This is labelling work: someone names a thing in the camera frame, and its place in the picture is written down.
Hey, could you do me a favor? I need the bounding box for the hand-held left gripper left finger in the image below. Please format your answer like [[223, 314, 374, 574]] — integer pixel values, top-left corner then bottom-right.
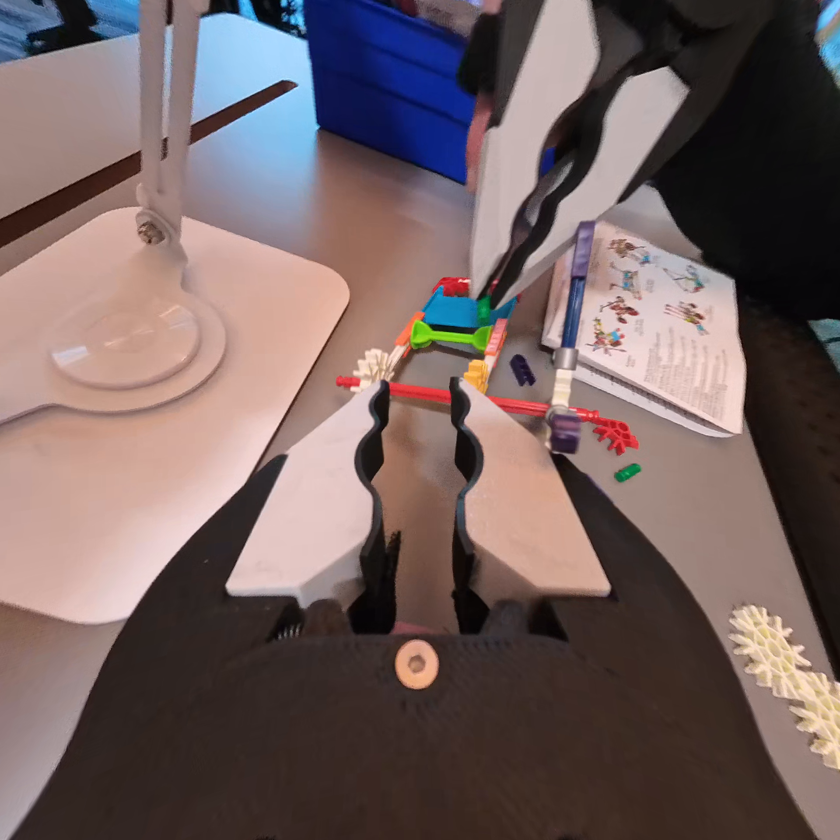
[[225, 378, 403, 634]]

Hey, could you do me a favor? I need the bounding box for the person's right forearm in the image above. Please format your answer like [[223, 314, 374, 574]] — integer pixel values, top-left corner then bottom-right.
[[650, 177, 840, 319]]

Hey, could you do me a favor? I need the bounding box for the blue plastic bin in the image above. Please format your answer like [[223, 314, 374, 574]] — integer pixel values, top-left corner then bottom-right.
[[303, 0, 484, 186]]

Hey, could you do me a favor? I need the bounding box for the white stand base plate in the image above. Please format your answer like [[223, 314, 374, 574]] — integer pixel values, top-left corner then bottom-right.
[[0, 207, 352, 626]]

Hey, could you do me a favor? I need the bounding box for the white snowflake toy connector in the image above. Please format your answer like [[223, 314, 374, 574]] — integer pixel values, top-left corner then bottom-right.
[[784, 672, 840, 773], [727, 602, 815, 703]]

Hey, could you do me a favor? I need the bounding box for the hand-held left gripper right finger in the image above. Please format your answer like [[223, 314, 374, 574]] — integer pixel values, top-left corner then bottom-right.
[[448, 376, 614, 634]]

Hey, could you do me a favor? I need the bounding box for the red toy fan connector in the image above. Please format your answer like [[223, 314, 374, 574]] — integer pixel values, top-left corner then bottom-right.
[[592, 415, 639, 455]]

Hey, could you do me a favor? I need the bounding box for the person's right hand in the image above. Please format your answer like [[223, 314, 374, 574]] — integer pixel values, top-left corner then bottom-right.
[[465, 91, 496, 194]]

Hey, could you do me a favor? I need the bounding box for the toy instruction booklet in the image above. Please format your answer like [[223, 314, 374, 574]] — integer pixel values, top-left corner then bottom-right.
[[540, 220, 750, 439]]

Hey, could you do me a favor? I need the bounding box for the blue rod cross white hub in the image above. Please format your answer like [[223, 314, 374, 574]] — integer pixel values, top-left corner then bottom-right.
[[545, 220, 598, 455]]

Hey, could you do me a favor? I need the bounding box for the colourful toy cart frame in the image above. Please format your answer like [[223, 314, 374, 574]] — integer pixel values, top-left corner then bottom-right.
[[335, 276, 602, 424]]

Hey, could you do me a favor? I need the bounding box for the stand foot bracket with dome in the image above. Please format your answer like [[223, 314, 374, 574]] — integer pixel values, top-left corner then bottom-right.
[[0, 205, 228, 424]]

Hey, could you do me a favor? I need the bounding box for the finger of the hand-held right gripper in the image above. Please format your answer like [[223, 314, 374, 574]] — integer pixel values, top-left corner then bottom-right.
[[497, 64, 691, 305], [471, 0, 601, 299]]

